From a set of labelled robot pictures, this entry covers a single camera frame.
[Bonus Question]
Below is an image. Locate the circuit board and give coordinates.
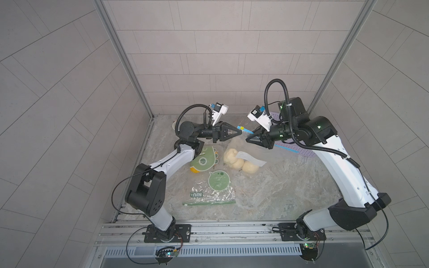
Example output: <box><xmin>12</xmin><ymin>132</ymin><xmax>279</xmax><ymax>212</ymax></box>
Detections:
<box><xmin>300</xmin><ymin>243</ymin><xmax>318</xmax><ymax>262</ymax></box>
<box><xmin>155</xmin><ymin>246</ymin><xmax>179</xmax><ymax>264</ymax></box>

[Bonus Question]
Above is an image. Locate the aluminium frame rail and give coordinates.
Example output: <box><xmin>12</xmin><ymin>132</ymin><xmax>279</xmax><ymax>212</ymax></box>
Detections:
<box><xmin>95</xmin><ymin>221</ymin><xmax>375</xmax><ymax>246</ymax></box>

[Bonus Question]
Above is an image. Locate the purple plastic basket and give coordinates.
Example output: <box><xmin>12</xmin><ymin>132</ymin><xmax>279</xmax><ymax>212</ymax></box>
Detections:
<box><xmin>269</xmin><ymin>111</ymin><xmax>319</xmax><ymax>158</ymax></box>

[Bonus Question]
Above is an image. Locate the yellow pear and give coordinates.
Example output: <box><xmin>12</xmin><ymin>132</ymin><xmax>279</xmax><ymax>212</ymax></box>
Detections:
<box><xmin>242</xmin><ymin>161</ymin><xmax>260</xmax><ymax>174</ymax></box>
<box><xmin>223</xmin><ymin>148</ymin><xmax>238</xmax><ymax>165</ymax></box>
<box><xmin>230</xmin><ymin>159</ymin><xmax>245</xmax><ymax>170</ymax></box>

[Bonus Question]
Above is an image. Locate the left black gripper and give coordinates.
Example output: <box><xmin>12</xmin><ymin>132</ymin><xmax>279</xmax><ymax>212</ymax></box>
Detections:
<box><xmin>193</xmin><ymin>124</ymin><xmax>237</xmax><ymax>149</ymax></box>

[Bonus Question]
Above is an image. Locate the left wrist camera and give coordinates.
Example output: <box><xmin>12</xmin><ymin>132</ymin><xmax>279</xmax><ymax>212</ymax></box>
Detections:
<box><xmin>210</xmin><ymin>103</ymin><xmax>229</xmax><ymax>126</ymax></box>

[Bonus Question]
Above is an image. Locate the left circuit board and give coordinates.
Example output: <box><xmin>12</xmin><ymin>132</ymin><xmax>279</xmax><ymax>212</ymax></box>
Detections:
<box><xmin>155</xmin><ymin>246</ymin><xmax>179</xmax><ymax>264</ymax></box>

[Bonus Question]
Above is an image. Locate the clear bag blue zip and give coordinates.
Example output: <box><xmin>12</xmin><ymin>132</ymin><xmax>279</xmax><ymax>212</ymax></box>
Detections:
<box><xmin>222</xmin><ymin>126</ymin><xmax>298</xmax><ymax>175</ymax></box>

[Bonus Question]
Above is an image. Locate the right circuit board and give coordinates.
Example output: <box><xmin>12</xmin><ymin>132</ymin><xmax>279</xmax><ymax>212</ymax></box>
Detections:
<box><xmin>300</xmin><ymin>243</ymin><xmax>318</xmax><ymax>262</ymax></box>

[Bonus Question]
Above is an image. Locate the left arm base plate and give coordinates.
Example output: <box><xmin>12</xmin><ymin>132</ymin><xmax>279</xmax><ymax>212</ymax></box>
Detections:
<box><xmin>144</xmin><ymin>224</ymin><xmax>192</xmax><ymax>243</ymax></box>

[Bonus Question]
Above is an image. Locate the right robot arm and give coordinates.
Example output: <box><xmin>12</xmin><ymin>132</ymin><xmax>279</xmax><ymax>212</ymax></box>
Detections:
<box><xmin>246</xmin><ymin>97</ymin><xmax>392</xmax><ymax>231</ymax></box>

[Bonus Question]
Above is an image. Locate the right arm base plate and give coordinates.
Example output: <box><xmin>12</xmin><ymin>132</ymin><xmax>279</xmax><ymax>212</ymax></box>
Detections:
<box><xmin>271</xmin><ymin>222</ymin><xmax>326</xmax><ymax>242</ymax></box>

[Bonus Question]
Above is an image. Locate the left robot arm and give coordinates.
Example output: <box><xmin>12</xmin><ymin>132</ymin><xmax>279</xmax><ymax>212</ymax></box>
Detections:
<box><xmin>125</xmin><ymin>121</ymin><xmax>242</xmax><ymax>237</ymax></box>

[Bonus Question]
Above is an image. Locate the clear bag green zip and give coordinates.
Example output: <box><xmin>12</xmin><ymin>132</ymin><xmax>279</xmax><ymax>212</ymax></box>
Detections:
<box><xmin>182</xmin><ymin>170</ymin><xmax>236</xmax><ymax>206</ymax></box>

